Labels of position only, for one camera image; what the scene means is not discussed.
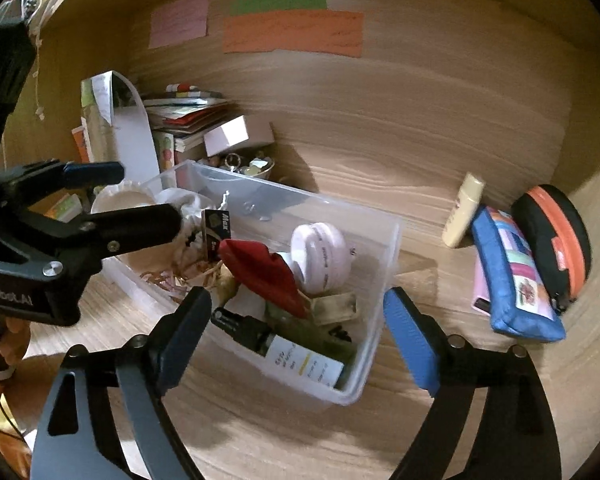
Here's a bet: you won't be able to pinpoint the pink white round case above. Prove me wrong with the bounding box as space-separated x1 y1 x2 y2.
275 222 355 295

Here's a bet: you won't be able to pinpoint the green paper note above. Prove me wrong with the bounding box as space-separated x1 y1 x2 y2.
230 0 329 16

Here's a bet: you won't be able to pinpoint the orange paper note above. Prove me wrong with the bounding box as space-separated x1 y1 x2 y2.
222 10 365 59

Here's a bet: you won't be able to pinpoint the person's left hand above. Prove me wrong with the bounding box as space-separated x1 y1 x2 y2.
0 317 32 371

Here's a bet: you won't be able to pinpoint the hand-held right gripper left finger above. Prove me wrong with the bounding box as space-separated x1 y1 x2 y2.
30 286 213 480

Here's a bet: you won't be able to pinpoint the white wall cable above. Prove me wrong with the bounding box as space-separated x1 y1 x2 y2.
29 22 49 122

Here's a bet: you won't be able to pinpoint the pink flat case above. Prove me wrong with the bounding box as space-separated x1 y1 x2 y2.
472 247 494 314

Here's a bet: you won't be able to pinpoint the red cloth pouch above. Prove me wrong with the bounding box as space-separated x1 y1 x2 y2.
219 239 309 319

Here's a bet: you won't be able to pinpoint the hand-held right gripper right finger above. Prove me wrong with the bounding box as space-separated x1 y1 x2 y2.
382 286 563 480

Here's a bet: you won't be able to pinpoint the beige rubber bands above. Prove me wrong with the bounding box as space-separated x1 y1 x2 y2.
139 259 226 297

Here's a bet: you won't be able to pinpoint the cream lotion tube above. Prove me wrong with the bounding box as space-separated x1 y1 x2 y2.
442 172 486 249

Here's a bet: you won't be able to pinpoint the small gold packet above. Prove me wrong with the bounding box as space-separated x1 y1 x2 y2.
310 292 359 326

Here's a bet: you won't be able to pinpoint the green yellow small box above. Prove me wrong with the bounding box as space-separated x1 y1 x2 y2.
42 192 84 224

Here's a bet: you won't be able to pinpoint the bowl of small trinkets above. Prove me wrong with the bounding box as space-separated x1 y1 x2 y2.
207 152 276 182

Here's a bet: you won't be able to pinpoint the stack of books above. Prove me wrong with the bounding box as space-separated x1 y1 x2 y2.
142 82 231 171

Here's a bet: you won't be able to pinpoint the green spray bottle white label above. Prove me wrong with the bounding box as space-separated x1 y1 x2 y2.
211 306 359 391

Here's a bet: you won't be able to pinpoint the small white cardboard box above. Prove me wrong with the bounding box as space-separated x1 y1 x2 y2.
203 115 276 158

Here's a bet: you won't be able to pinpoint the small black box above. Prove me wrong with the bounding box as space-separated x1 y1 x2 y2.
201 209 234 261

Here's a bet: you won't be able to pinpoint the clear plastic storage bin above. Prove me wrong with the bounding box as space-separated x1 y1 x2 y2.
102 160 404 407

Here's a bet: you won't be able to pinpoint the green yellow upright packets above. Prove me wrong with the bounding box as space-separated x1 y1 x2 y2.
71 80 106 166

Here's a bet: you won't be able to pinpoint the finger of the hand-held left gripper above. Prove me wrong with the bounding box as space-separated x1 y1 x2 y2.
0 159 126 201
75 203 184 261

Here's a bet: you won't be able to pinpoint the pink paper note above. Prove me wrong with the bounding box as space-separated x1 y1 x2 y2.
148 0 211 50

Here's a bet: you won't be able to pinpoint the blue patchwork pencil case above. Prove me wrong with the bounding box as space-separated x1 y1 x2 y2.
471 206 567 344

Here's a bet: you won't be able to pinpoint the black orange round zip case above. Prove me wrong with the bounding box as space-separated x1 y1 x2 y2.
511 185 592 316

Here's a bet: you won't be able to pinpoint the white paper bag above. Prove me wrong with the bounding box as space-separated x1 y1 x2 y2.
81 71 161 186

